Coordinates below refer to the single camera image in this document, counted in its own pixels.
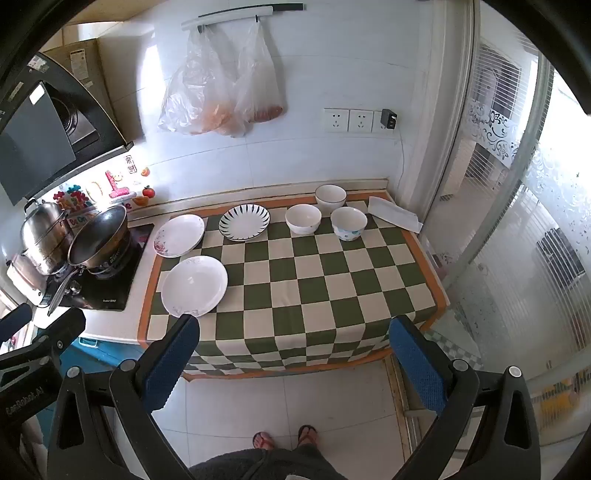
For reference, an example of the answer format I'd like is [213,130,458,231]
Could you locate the black range hood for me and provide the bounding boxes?
[0,51,134,206]

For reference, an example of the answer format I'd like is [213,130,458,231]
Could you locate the brown cardboard box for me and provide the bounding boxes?
[44,38,116,127]

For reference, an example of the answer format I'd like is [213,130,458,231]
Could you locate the white bowl with dark rim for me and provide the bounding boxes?
[315,185,347,214]

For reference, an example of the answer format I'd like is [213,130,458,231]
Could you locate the white bowl with blue print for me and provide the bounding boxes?
[331,207,368,242]

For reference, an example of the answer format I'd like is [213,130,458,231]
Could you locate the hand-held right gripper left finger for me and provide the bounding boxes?
[46,315,200,480]

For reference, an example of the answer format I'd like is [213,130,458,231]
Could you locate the white plate with dark stripes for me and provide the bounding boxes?
[219,204,271,243]

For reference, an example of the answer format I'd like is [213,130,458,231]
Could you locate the large clear plastic bag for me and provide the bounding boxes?
[158,25,252,138]

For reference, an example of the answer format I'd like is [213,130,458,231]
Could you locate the blue cabinet front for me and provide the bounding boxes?
[37,336,145,439]

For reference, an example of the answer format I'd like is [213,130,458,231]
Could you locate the person's grey trousers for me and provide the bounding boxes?
[189,443,349,480]

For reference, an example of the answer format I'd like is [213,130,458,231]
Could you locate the group of colourful wall stickers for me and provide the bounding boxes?
[52,154,157,227]

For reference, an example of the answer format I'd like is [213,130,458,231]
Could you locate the small clear plastic bag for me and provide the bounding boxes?
[233,21,286,124]

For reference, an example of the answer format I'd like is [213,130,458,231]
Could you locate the stainless steel pot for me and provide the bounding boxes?
[18,198,77,277]

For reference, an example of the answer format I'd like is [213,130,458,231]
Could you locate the plain white plate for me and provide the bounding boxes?
[161,255,229,317]

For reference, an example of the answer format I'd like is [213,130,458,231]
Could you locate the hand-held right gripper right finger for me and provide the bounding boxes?
[389,315,542,480]

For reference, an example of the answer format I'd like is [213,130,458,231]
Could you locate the black gas stove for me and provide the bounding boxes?
[39,224,155,311]

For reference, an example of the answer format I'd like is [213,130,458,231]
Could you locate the patterned glass sliding door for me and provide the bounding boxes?
[429,41,591,444]

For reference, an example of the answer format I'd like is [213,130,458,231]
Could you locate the white wall hook rail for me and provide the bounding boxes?
[181,4,304,32]

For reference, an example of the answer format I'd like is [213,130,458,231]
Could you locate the white plate with red flowers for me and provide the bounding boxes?
[153,215,206,258]

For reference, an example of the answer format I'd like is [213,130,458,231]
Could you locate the folded white paper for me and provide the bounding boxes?
[368,196,423,233]

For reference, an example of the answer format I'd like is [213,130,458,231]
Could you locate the dark wok with handle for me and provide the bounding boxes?
[47,205,130,315]

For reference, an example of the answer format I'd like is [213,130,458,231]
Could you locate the white wall socket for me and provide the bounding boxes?
[373,110,398,134]
[324,108,349,133]
[348,109,373,134]

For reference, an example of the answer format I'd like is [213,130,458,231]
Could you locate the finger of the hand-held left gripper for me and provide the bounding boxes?
[0,304,34,343]
[0,308,87,371]

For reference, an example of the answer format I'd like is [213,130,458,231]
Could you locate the green checkered tablecloth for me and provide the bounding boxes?
[137,193,450,381]

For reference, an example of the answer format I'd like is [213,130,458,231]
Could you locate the plain white bowl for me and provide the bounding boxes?
[285,204,322,236]

